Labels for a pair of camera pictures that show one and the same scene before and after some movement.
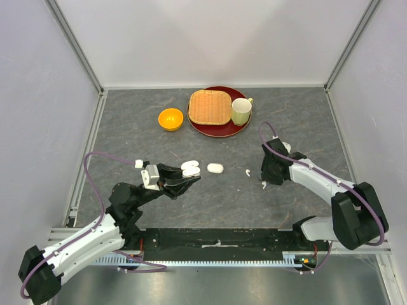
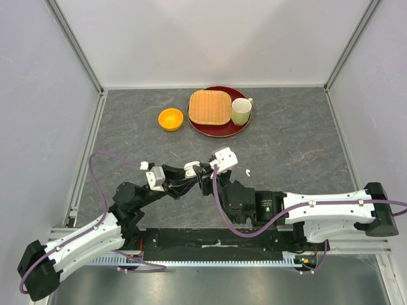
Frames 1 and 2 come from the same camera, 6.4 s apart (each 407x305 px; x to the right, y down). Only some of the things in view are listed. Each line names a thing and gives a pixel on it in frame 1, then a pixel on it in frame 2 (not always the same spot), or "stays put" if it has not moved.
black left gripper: x=171 y=182 stays put
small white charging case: x=190 y=169 stays put
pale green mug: x=241 y=108 stays put
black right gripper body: x=268 y=173 to x=206 y=181
